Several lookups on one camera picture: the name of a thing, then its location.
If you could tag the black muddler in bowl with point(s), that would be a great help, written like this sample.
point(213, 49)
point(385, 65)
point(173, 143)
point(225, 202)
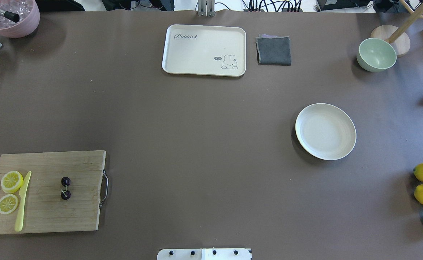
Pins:
point(9, 15)

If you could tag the cream round plate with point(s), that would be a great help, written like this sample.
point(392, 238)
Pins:
point(325, 131)

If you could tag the lemon slice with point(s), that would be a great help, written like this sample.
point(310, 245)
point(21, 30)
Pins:
point(8, 204)
point(11, 182)

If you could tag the yellow plastic knife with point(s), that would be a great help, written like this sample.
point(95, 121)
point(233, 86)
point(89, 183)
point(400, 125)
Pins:
point(21, 208)

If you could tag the dark red cherry pair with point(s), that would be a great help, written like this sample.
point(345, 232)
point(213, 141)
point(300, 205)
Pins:
point(65, 192)

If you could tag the grey folded cloth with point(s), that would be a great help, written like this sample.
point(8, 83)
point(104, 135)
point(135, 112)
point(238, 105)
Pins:
point(273, 50)

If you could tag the cream rabbit tray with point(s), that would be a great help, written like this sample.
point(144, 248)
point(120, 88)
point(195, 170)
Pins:
point(205, 50)

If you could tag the light green bowl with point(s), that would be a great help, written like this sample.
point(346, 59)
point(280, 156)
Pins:
point(375, 55)

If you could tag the wooden mug tree stand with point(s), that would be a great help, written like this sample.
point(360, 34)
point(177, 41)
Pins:
point(396, 36)

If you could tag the pink bowl with ice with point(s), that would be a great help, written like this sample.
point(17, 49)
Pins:
point(28, 14)

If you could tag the wooden cutting board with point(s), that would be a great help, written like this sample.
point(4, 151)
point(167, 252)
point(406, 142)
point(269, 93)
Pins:
point(45, 211)

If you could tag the upper lemon slice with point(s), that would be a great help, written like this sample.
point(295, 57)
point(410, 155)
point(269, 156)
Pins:
point(11, 182)

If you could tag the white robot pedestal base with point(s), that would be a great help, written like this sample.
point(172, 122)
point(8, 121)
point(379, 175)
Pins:
point(205, 254)

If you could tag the lower lemon slice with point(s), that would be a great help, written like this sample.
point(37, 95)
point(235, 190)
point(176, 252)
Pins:
point(8, 204)

